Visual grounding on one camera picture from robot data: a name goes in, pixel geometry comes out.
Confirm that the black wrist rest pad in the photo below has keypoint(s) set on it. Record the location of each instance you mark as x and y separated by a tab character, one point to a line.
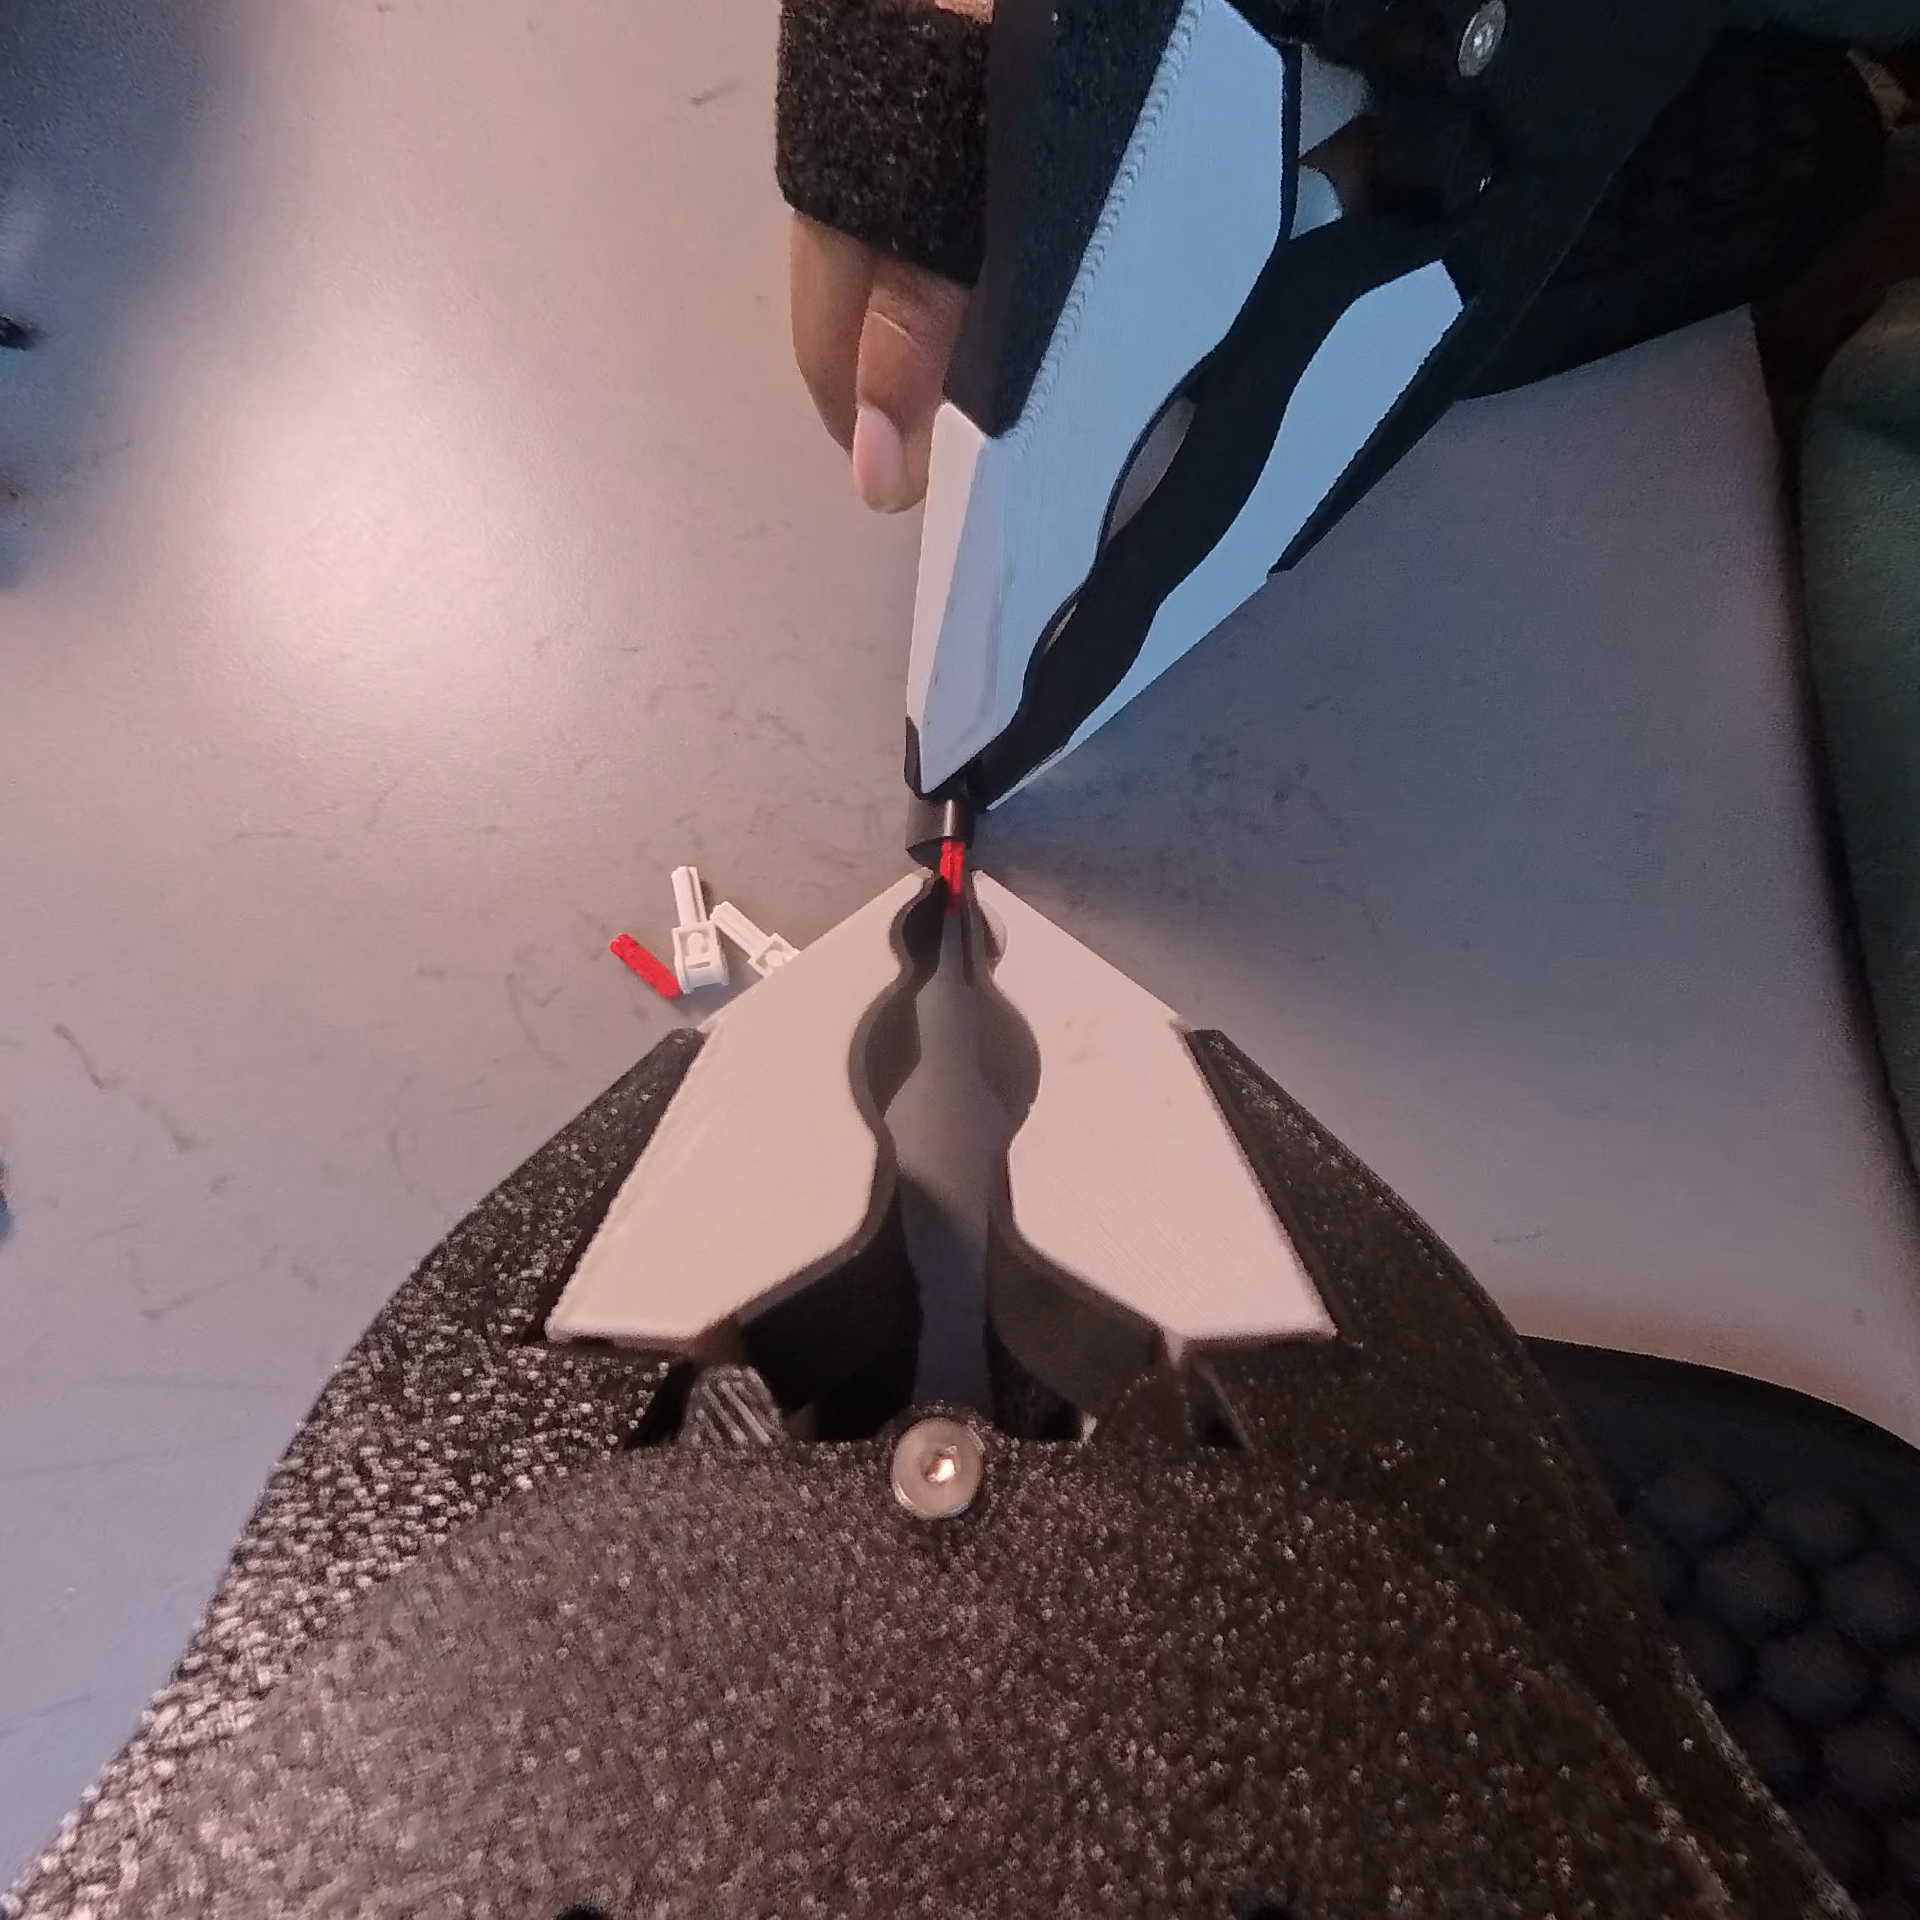
1756	1620

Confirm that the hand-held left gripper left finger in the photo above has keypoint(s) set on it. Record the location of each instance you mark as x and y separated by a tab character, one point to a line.
734	1171

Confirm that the black lego connector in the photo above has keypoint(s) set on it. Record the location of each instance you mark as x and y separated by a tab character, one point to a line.
938	820

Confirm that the red lego axle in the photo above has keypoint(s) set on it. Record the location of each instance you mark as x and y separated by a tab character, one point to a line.
645	962
955	882

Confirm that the person's right hand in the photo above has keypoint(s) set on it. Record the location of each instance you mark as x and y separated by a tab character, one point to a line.
886	376

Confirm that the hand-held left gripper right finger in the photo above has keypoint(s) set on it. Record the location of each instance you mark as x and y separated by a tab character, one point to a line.
1172	1185

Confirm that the white lego connector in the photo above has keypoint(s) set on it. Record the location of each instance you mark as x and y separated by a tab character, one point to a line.
756	938
695	938

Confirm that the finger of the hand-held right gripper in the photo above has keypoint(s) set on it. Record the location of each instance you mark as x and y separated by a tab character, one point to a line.
1184	224
1350	388

